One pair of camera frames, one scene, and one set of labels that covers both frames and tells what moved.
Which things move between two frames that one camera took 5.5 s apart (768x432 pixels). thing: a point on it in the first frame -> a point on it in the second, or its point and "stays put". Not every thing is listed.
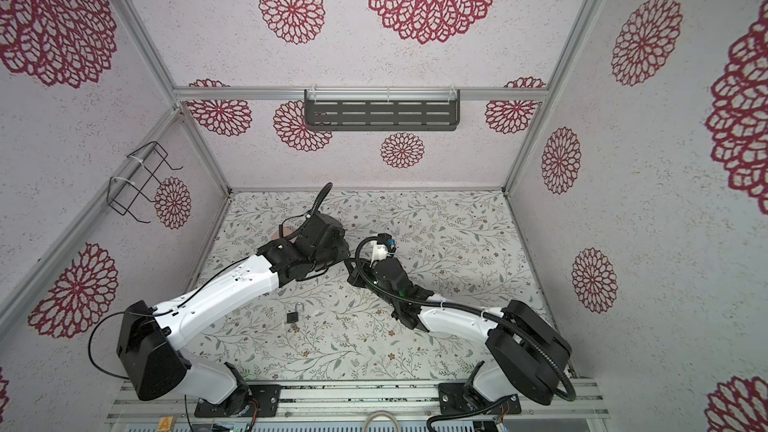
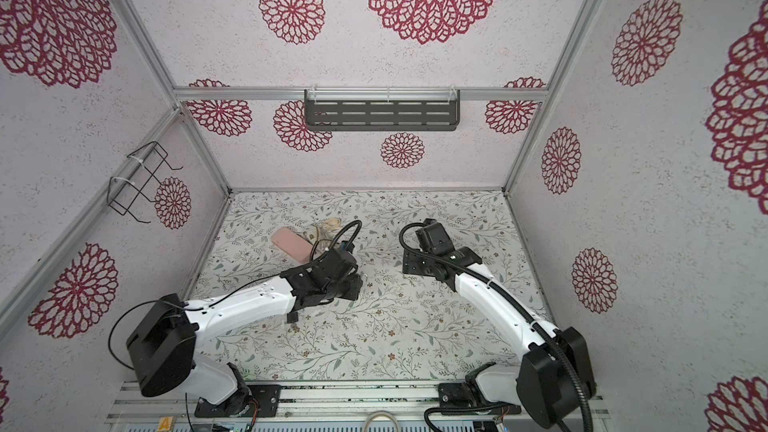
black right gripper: (360, 275) -> (410, 261)
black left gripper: (344, 250) -> (356, 284)
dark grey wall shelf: (382, 110) stays put
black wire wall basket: (122, 193) stays put
